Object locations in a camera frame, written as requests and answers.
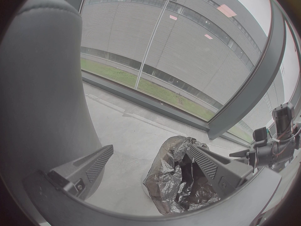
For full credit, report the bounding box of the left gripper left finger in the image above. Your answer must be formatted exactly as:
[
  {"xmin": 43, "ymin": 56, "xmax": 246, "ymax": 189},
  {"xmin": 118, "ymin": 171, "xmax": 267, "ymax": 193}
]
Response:
[{"xmin": 48, "ymin": 145, "xmax": 115, "ymax": 195}]

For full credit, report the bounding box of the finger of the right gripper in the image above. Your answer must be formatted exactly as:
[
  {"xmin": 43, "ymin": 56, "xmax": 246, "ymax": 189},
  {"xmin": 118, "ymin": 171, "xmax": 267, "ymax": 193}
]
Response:
[{"xmin": 229, "ymin": 150, "xmax": 250, "ymax": 158}]

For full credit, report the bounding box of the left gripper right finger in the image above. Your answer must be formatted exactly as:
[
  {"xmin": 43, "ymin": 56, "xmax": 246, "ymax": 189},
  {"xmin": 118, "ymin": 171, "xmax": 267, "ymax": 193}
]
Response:
[{"xmin": 188, "ymin": 145, "xmax": 255, "ymax": 193}]

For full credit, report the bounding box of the black plastic bag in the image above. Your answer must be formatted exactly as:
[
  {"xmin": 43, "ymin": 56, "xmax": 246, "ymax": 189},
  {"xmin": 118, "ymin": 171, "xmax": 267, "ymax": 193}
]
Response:
[{"xmin": 142, "ymin": 136, "xmax": 221, "ymax": 216}]

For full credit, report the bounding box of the white trash bin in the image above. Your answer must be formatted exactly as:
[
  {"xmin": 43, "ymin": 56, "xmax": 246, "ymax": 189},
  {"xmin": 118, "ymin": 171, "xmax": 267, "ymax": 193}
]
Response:
[{"xmin": 142, "ymin": 183, "xmax": 153, "ymax": 198}]

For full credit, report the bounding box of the window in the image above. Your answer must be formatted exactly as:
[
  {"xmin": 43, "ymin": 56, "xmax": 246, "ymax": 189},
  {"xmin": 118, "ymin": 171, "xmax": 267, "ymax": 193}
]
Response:
[{"xmin": 63, "ymin": 0, "xmax": 299, "ymax": 145}]

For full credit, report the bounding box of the dark grey round chair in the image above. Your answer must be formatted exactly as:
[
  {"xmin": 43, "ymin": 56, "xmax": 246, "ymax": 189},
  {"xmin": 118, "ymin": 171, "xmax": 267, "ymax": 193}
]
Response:
[{"xmin": 0, "ymin": 0, "xmax": 104, "ymax": 201}]

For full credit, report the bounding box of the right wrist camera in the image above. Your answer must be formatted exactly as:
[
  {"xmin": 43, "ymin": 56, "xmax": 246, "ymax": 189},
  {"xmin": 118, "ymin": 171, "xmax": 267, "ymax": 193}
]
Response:
[{"xmin": 253, "ymin": 127, "xmax": 269, "ymax": 143}]

